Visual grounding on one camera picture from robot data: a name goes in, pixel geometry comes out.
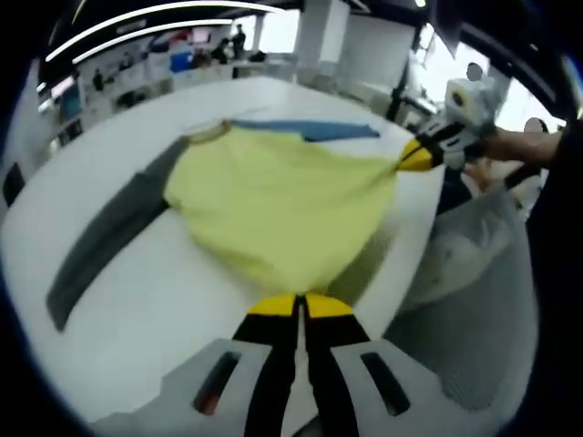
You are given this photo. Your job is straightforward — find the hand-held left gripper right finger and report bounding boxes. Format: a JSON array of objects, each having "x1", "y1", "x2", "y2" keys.
[{"x1": 300, "y1": 292, "x2": 461, "y2": 437}]

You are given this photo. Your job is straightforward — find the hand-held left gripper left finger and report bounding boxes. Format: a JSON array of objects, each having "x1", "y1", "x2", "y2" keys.
[{"x1": 89, "y1": 293, "x2": 302, "y2": 437}]

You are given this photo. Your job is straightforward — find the yellow blue black garment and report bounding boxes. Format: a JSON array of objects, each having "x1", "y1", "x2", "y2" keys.
[{"x1": 45, "y1": 117, "x2": 406, "y2": 333}]

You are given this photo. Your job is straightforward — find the hanging grey screen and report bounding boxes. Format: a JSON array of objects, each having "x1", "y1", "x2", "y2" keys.
[{"x1": 431, "y1": 0, "x2": 462, "y2": 54}]

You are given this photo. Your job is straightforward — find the white square pillar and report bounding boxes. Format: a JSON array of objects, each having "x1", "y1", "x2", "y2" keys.
[{"x1": 295, "y1": 0, "x2": 412, "y2": 108}]

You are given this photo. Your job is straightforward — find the bright window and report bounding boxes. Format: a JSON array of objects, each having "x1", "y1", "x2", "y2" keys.
[{"x1": 258, "y1": 8, "x2": 301, "y2": 56}]

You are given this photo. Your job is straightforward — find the white counter cabinets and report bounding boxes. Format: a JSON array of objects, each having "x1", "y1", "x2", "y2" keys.
[{"x1": 77, "y1": 57, "x2": 293, "y2": 120}]

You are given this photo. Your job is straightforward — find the blue storage box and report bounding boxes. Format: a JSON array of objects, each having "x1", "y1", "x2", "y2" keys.
[{"x1": 169, "y1": 51, "x2": 196, "y2": 73}]

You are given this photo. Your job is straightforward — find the ceiling light strip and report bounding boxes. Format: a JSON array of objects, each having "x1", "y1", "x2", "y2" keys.
[
  {"x1": 45, "y1": 1, "x2": 271, "y2": 63},
  {"x1": 71, "y1": 19, "x2": 234, "y2": 66}
]

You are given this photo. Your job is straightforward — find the white teal cabinet machine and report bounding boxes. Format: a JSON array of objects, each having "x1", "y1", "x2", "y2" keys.
[{"x1": 57, "y1": 84, "x2": 82, "y2": 119}]

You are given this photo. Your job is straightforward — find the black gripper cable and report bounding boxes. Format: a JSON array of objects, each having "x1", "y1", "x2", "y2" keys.
[{"x1": 502, "y1": 163, "x2": 532, "y2": 189}]

